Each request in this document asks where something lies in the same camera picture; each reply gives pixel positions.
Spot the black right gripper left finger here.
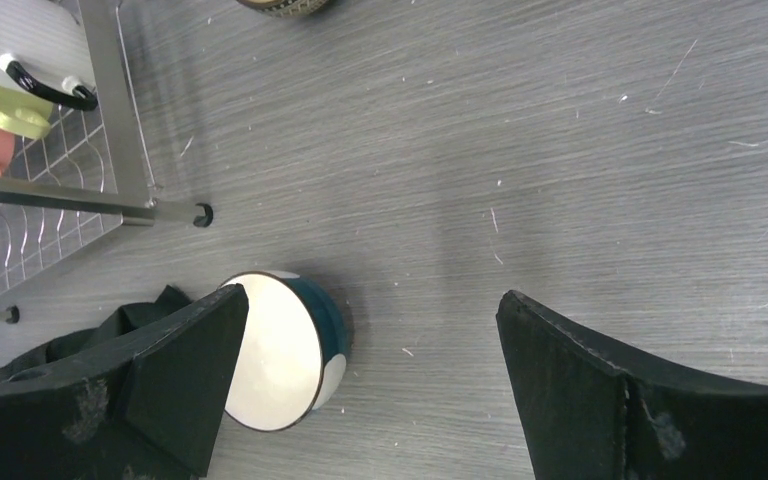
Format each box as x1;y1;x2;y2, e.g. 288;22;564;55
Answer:
0;286;249;479

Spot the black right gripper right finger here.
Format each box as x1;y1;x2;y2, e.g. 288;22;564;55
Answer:
496;291;768;479

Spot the dark blue bowl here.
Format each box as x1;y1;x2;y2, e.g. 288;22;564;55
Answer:
222;270;351;432

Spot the light green mug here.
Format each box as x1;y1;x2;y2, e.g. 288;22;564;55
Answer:
0;86;54;140

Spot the white ribbed mug black handle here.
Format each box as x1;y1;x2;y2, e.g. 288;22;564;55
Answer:
0;0;98;111

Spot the metal dish rack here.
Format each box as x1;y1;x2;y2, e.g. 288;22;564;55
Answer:
0;1;214;323

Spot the black cloth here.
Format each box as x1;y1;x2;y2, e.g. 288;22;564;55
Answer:
0;285;193;382

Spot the brown bowl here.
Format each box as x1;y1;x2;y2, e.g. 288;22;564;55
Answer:
237;0;331;18

